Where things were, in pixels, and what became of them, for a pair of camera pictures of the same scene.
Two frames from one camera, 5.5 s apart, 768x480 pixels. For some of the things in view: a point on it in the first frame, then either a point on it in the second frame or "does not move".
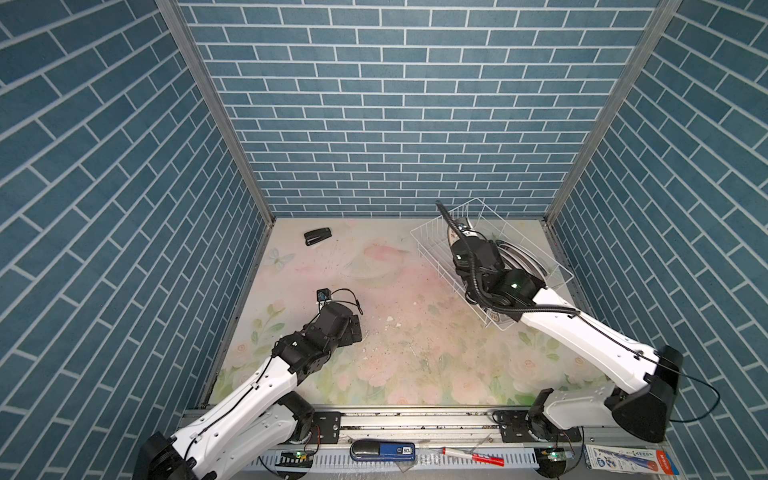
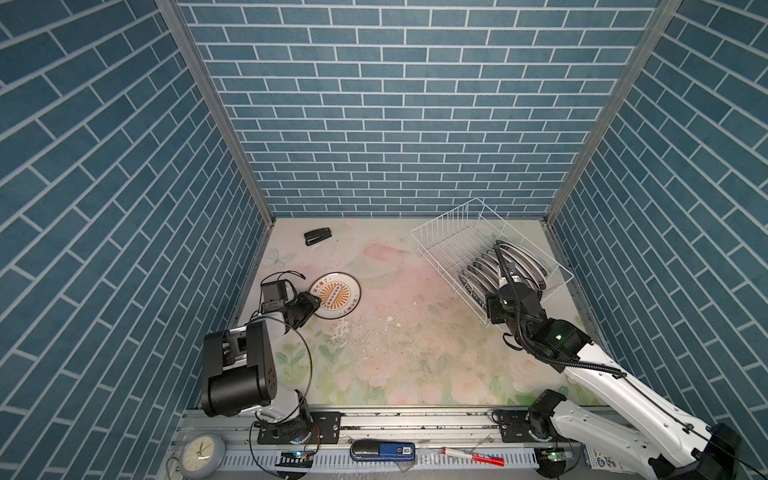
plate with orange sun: x=453 y=235 → x=340 y=294
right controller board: x=552 y=460 does not move
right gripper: x=457 y=265 → x=493 y=301
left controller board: x=295 y=459 does not move
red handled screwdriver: x=476 y=458 does not move
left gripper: x=349 y=336 → x=307 y=303
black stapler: x=314 y=236 does not move
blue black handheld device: x=375 y=450 does not move
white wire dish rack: x=497 y=270 does not move
